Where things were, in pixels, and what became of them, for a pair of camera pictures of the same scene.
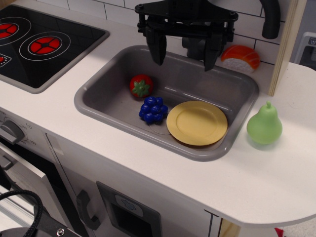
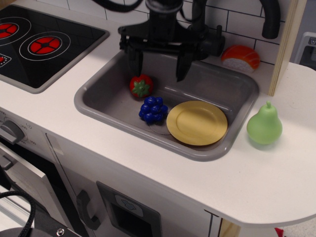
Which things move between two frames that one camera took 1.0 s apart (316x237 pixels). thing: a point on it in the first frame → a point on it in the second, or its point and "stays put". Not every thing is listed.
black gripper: x=191 y=15 → x=162 y=28
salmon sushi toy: x=241 y=57 stays put
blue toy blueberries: x=153 y=111 stays put
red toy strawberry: x=141 y=85 stays put
